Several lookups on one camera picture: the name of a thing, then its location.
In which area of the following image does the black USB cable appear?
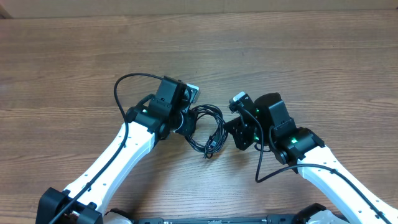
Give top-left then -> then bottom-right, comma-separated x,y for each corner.
186,105 -> 228,158
185,104 -> 229,159

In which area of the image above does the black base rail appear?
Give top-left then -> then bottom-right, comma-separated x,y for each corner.
132,214 -> 295,224

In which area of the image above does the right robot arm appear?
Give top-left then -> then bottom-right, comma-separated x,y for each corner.
225,92 -> 397,223

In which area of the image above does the brown cardboard backdrop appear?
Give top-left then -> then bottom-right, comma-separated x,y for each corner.
1,0 -> 397,19

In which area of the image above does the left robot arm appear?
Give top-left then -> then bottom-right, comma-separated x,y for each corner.
36,77 -> 200,223

